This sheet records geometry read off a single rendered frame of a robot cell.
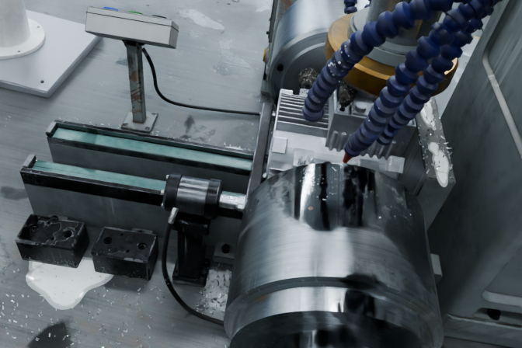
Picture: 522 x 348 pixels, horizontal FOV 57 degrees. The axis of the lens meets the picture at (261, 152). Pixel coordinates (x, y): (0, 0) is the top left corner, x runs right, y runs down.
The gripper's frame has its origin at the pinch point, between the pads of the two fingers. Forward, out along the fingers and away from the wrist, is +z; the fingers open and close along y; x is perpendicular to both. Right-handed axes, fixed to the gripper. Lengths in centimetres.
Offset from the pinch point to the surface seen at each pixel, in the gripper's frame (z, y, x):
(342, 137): 25, 59, -28
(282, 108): 22, 49, -24
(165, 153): 34.1, 29.0, -9.0
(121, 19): 10.1, 15.6, -3.5
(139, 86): 22.7, 18.1, 6.6
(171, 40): 12.4, 25.6, -2.3
